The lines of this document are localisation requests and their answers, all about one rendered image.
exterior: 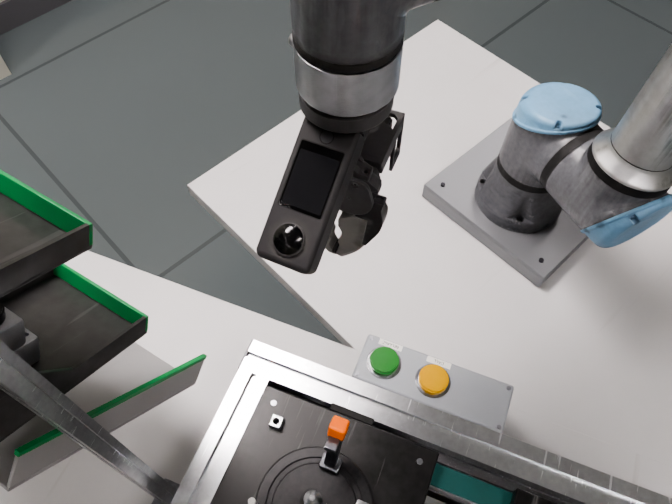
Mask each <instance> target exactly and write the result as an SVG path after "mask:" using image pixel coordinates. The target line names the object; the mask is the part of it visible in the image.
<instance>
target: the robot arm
mask: <svg viewBox="0 0 672 504"><path fill-rule="evenodd" d="M435 1H438V0H289V2H290V15H291V29H292V33H291V34H290V36H289V40H288V42H289V45H290V46H292V47H293V51H294V64H295V78H296V87H297V89H298V91H299V104H300V108H301V110H302V112H303V114H304V115H305V117H304V120H303V123H302V126H301V128H300V131H299V134H298V136H297V139H296V142H295V145H294V147H293V150H292V153H291V156H290V158H289V161H288V164H287V166H286V169H285V172H284V175H283V177H282V180H281V183H280V186H279V188H278V191H277V194H276V196H275V199H274V202H273V205H272V207H271V210H270V213H269V215H268V218H267V221H266V224H265V226H264V229H263V232H262V235H261V237H260V240H259V243H258V245H257V248H256V252H257V254H258V256H260V257H261V258H264V259H266V260H269V261H271V262H274V263H276V264H279V265H281V266H284V267H286V268H289V269H291V270H294V271H296V272H299V273H301V274H313V273H315V272H316V271H317V268H318V266H319V263H320V260H321V258H322V255H323V252H324V250H325V249H326V250H327V251H329V252H331V253H333V254H337V255H339V256H346V255H349V254H351V253H354V252H356V251H358V250H359V249H361V248H362V247H363V246H364V245H365V246H366V245H367V244H368V243H369V242H370V241H371V240H372V239H373V238H374V237H375V236H376V235H377V234H378V233H379V232H380V230H381V228H382V226H383V223H384V221H385V219H386V216H387V213H388V205H387V203H386V200H387V197H385V196H382V195H379V194H378V193H379V191H380V189H381V186H382V180H381V178H380V174H379V173H381V174H382V172H383V170H384V168H385V166H386V163H387V161H388V159H389V157H390V163H389V171H392V170H393V168H394V165H395V163H396V161H397V159H398V156H399V154H400V148H401V141H402V133H403V126H404V118H405V113H402V112H399V111H395V110H392V107H393V102H394V96H395V95H396V92H397V90H398V87H399V79H400V71H401V62H402V54H403V45H404V32H405V24H406V15H407V12H408V11H409V10H411V9H414V8H417V7H420V6H424V5H426V4H429V3H432V2H435ZM601 109H602V106H601V103H600V102H599V100H598V99H597V98H596V97H595V96H594V95H593V94H592V93H591V92H589V91H588V90H586V89H584V88H582V87H579V86H576V85H573V84H569V83H561V82H549V83H543V84H539V85H536V86H534V87H532V88H530V89H529V90H527V91H526V92H525V93H524V94H523V96H522V97H521V99H520V101H519V103H518V105H517V107H516V108H515V109H514V111H513V114H512V120H511V123H510V125H509V128H508V131H507V133H506V136H505V139H504V141H503V144H502V146H501V149H500V152H499V155H498V156H497V157H496V158H495V159H494V160H493V161H492V162H491V163H490V164H489V165H488V166H487V167H486V168H485V169H484V170H483V171H482V173H481V174H480V176H479V179H478V182H477V184H476V188H475V199H476V202H477V205H478V207H479V209H480V210H481V212H482V213H483V214H484V215H485V216H486V217H487V218H488V219H489V220H490V221H491V222H493V223H494V224H496V225H498V226H500V227H502V228H504V229H506V230H509V231H513V232H519V233H533V232H538V231H541V230H544V229H546V228H548V227H549V226H551V225H552V224H553V223H554V222H555V221H556V219H557V218H558V216H559V214H560V212H561V211H562V209H563V210H564V211H565V212H566V213H567V214H568V215H569V217H570V218H571V219H572V220H573V221H574V222H575V223H576V224H577V226H578V227H579V228H580V229H581V230H580V231H581V232H582V233H585V234H586V235H587V236H588V237H589V239H590V240H591V241H592V242H593V243H594V244H595V245H597V246H599V247H601V248H610V247H614V246H617V245H619V244H622V243H624V242H626V241H628V240H630V239H632V238H634V237H636V236H637V235H639V234H641V233H642V232H644V231H646V230H647V229H649V228H650V227H652V226H653V225H655V224H656V223H657V222H659V221H660V220H662V219H663V218H664V217H665V216H666V215H668V214H669V213H670V212H671V211H672V194H669V193H668V192H667V191H668V190H669V189H670V188H671V186H672V44H671V45H670V47H669V48H668V50H667V51H666V53H665V54H664V56H663V57H662V59H661V60H660V62H659V63H658V65H657V66H656V68H655V69H654V71H653V72H652V74H651V75H650V77H649V78H648V80H647V81H646V83H645V84H644V86H643V87H642V89H641V90H640V92H639V93H638V95H637V96H636V98H635V99H634V101H633V102H632V104H631V105H630V107H629V108H628V110H627V111H626V113H625V114H624V116H623V117H622V119H621V120H620V122H619V123H618V125H617V126H616V128H610V129H607V130H603V129H602V128H601V127H600V126H599V125H598V123H599V122H600V120H601V117H602V111H601ZM391 117H393V118H395V120H396V123H395V125H394V127H393V129H392V120H393V119H391ZM397 138H398V139H397ZM396 140H397V147H396ZM395 148H396V149H395ZM339 210H341V211H342V213H341V215H340V217H339V219H338V227H339V228H340V230H341V232H342V233H341V235H340V237H339V239H338V237H337V236H336V234H335V229H336V225H335V220H336V217H337V215H338V212H339Z"/></svg>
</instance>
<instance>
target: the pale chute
mask: <svg viewBox="0 0 672 504"><path fill-rule="evenodd" d="M206 357H207V355H205V354H204V353H203V354H201V355H199V356H198V357H196V358H194V359H192V360H190V361H188V362H186V363H184V364H182V365H180V366H178V367H176V368H174V367H172V366H171V365H169V364H168V363H166V362H165V361H163V360H162V359H160V358H158V357H157V356H155V355H154V354H152V353H151V352H149V351H148V350H146V349H145V348H143V347H141V346H140V345H138V344H137V343H135V342H134V343H133V344H132V345H130V346H129V347H128V348H126V349H125V350H124V351H122V352H121V353H120V354H118V355H117V356H116V357H114V358H113V359H112V360H110V361H109V362H108V363H106V364H105V365H104V366H102V367H101V368H100V369H98V370H97V371H96V372H94V373H93V374H91V375H90V376H89V377H87V378H86V379H85V380H83V381H82V382H81V383H79V384H78V385H77V386H75V387H74V388H73V389H71V390H70V391H69V392H67V393H66V394H65V396H67V397H68V398H69V399H70V400H71V401H73V402H74V403H75V404H76V405H77V406H78V407H80V408H81V409H82V410H83V411H84V412H85V413H87V414H88V415H89V416H90V417H91V418H92V419H94V420H95V421H96V422H97V423H98V424H99V425H101V426H102V427H103V428H104V429H105V430H107V431H108V432H109V433H111V432H113V431H115V430H116V429H118V428H120V427H122V426H123V425H125V424H127V423H128V422H130V421H132V420H134V419H135V418H137V417H139V416H141V415H142V414H144V413H146V412H148V411H149V410H151V409H153V408H154V407H156V406H158V405H160V404H161V403H163V402H165V401H167V400H168V399H170V398H172V397H174V396H175V395H177V394H179V393H180V392H182V391H184V390H186V389H187V388H189V387H191V386H193V385H194V384H196V381H197V378H198V375H199V373H200V370H201V367H202V365H203V362H204V360H205V359H206ZM82 449H83V447H82V446H80V445H79V444H77V443H76V442H75V441H73V440H72V439H70V438H69V437H67V436H66V435H65V434H63V433H62V432H60V431H59V430H58V429H56V428H55V427H53V426H52V425H50V424H49V423H48V422H46V421H45V420H43V419H42V418H41V417H39V416H38V415H36V416H35V417H34V418H32V419H31V420H30V421H28V422H27V423H26V424H24V425H23V426H22V427H20V428H19V429H18V430H16V431H15V432H14V433H12V434H11V435H10V436H8V437H7V438H6V439H4V440H3V441H2V442H0V486H1V487H3V488H4V489H5V490H6V491H8V492H9V491H11V490H12V489H14V488H16V487H18V486H19V485H21V484H23V483H25V482H26V481H28V480H30V479H31V478H33V477H35V476H37V475H38V474H40V473H42V472H44V471H45V470H47V469H49V468H51V467H52V466H54V465H56V464H57V463H59V462H61V461H63V460H64V459H66V458H68V457H70V456H71V455H73V454H75V453H77V452H78V451H80V450H82Z"/></svg>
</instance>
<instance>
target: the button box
mask: <svg viewBox="0 0 672 504"><path fill-rule="evenodd" d="M378 347H389V348H391V349H393V350H394V351H395V352H396V353H397V355H398V357H399V365H398V368H397V370H396V371H395V373H393V374H392V375H389V376H380V375H377V374H376V373H374V372H373V370H372V369H371V367H370V363H369V361H370V355H371V353H372V352H373V351H374V350H375V349H376V348H378ZM430 364H435V365H439V366H441V367H442V368H443V369H444V370H445V371H446V372H447V374H448V377H449V382H448V386H447V388H446V389H445V391H444V392H442V393H441V394H438V395H431V394H428V393H426V392H424V391H423V390H422V389H421V387H420V385H419V383H418V377H419V373H420V371H421V369H422V368H423V367H425V366H427V365H430ZM352 377H354V378H356V379H359V380H361V381H364V382H367V383H369V384H372V385H375V386H377V387H380V388H383V389H385V390H388V391H390V392H393V393H396V394H398V395H401V396H404V397H406V398H409V399H412V400H414V401H417V402H419V403H422V404H425V405H427V406H430V407H433V408H435V409H438V410H440V411H443V412H446V413H448V414H451V415H454V416H456V417H459V418H462V419H464V420H467V421H469V422H472V423H475V424H477V425H480V426H483V427H485V428H488V429H491V430H493V431H496V432H498V433H501V434H502V433H503V430H504V426H505V422H506V418H507V414H508V410H509V406H510V402H511V398H512V394H513V390H514V387H513V386H512V385H509V384H507V383H504V382H501V381H498V380H496V379H493V378H490V377H487V376H485V375H482V374H479V373H476V372H474V371H471V370H468V369H465V368H463V367H460V366H457V365H454V364H451V363H449V362H446V361H443V360H440V359H438V358H435V357H432V356H429V355H427V354H424V353H421V352H418V351H416V350H413V349H410V348H407V347H405V346H402V345H399V344H396V343H394V342H391V341H388V340H385V339H382V338H380V337H377V336H374V335H371V334H369V335H368V336H367V339H366V341H365V344H364V346H363V349H362V351H361V354H360V356H359V359H358V361H357V364H356V366H355V369H354V371H353V374H352Z"/></svg>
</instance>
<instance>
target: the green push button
mask: <svg viewBox="0 0 672 504"><path fill-rule="evenodd" d="M369 363H370V367H371V369H372V370H373V372H374V373H376V374H377V375H380V376H389V375H392V374H393V373H395V371H396V370H397V368H398V365H399V357H398V355H397V353H396V352H395V351H394V350H393V349H391V348H389V347H378V348H376V349H375V350H374V351H373V352H372V353H371V355H370V361H369Z"/></svg>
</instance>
